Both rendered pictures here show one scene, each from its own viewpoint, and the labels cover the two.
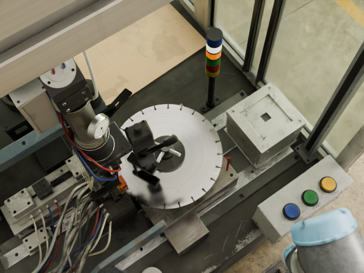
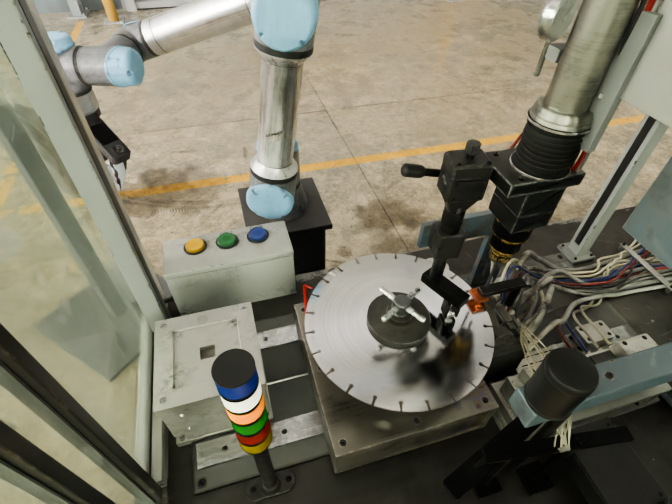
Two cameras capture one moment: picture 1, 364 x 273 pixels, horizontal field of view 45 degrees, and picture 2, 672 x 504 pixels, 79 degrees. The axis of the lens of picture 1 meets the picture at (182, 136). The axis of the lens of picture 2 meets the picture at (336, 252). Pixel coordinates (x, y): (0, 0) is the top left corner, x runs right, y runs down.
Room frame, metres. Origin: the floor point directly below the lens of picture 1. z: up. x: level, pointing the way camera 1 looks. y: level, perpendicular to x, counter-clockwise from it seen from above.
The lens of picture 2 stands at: (0.92, 0.04, 1.54)
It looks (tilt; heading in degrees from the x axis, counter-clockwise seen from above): 45 degrees down; 193
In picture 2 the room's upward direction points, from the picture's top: 1 degrees clockwise
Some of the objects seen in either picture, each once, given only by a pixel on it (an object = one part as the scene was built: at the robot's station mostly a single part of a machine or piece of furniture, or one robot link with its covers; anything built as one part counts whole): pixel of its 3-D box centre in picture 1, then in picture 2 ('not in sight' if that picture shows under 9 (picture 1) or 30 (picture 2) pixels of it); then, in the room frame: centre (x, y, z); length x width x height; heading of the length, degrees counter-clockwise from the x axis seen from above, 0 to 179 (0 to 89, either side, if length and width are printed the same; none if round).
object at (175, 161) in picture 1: (166, 152); (399, 315); (0.48, 0.05, 0.96); 0.11 x 0.11 x 0.03
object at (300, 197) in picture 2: not in sight; (281, 192); (0.00, -0.35, 0.80); 0.15 x 0.15 x 0.10
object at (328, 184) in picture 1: (327, 184); (195, 247); (0.36, -0.42, 0.90); 0.04 x 0.04 x 0.02
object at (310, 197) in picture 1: (310, 197); (227, 241); (0.33, -0.36, 0.90); 0.04 x 0.04 x 0.02
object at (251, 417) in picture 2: (213, 51); (244, 401); (0.74, -0.11, 1.08); 0.05 x 0.04 x 0.03; 31
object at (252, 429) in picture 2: (213, 57); (248, 412); (0.74, -0.11, 1.05); 0.05 x 0.04 x 0.03; 31
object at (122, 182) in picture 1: (110, 190); (494, 297); (0.38, 0.22, 0.95); 0.10 x 0.03 x 0.07; 121
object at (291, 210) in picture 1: (291, 211); (257, 235); (0.29, -0.30, 0.90); 0.04 x 0.04 x 0.02
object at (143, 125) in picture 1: (141, 144); (456, 204); (0.42, 0.10, 1.17); 0.06 x 0.05 x 0.20; 112
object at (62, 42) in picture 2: not in sight; (63, 64); (0.22, -0.71, 1.21); 0.09 x 0.08 x 0.11; 103
